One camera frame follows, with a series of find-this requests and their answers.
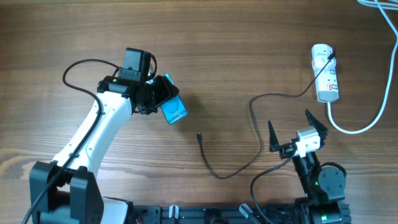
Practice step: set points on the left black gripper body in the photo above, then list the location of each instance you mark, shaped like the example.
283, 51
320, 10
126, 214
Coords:
157, 93

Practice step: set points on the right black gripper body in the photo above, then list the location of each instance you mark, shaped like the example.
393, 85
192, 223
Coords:
286, 150

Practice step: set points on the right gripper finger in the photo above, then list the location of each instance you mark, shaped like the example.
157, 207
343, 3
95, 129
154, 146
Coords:
273, 140
321, 129

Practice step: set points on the turquoise screen smartphone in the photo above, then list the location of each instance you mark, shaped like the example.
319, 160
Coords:
174, 110

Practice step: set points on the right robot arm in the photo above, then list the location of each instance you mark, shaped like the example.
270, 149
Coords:
323, 184

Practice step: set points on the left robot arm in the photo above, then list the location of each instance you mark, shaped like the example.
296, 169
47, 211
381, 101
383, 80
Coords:
65, 190

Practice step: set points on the white charger plug adapter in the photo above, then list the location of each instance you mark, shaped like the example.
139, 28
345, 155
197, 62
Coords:
326, 62

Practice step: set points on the white power strip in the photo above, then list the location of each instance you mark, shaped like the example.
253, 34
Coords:
326, 81

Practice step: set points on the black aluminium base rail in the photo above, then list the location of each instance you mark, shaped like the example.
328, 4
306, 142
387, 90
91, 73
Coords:
233, 214

